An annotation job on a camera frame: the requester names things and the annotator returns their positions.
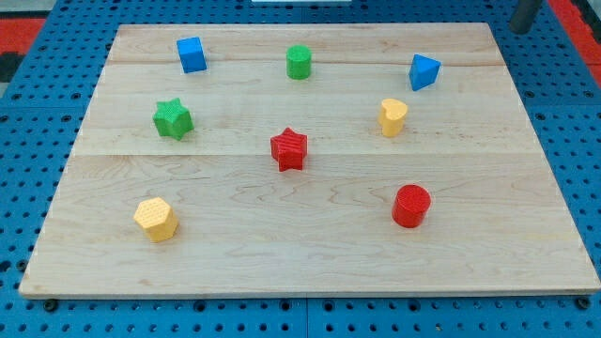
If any yellow heart block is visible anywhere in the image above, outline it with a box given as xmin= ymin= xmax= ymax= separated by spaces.
xmin=378 ymin=99 xmax=408 ymax=137

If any wooden board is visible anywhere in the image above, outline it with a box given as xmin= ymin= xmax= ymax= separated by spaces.
xmin=19 ymin=23 xmax=600 ymax=300

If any red star block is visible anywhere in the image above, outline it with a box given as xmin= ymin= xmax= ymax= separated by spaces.
xmin=270 ymin=128 xmax=308 ymax=172

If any red cylinder block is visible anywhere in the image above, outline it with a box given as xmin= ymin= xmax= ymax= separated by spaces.
xmin=392 ymin=184 xmax=431 ymax=228

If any green star block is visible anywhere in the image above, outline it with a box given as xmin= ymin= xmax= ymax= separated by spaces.
xmin=152 ymin=98 xmax=194 ymax=141

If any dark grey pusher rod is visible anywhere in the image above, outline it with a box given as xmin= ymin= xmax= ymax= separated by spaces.
xmin=508 ymin=0 xmax=542 ymax=35

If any blue cube block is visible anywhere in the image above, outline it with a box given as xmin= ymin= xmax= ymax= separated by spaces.
xmin=177 ymin=37 xmax=208 ymax=73

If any green cylinder block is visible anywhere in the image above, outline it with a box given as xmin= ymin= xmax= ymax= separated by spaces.
xmin=286 ymin=45 xmax=312 ymax=80

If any yellow hexagon block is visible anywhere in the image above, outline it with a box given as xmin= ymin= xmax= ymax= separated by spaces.
xmin=133 ymin=197 xmax=178 ymax=242

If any blue triangle block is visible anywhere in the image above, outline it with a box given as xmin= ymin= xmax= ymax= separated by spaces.
xmin=408 ymin=54 xmax=441 ymax=91

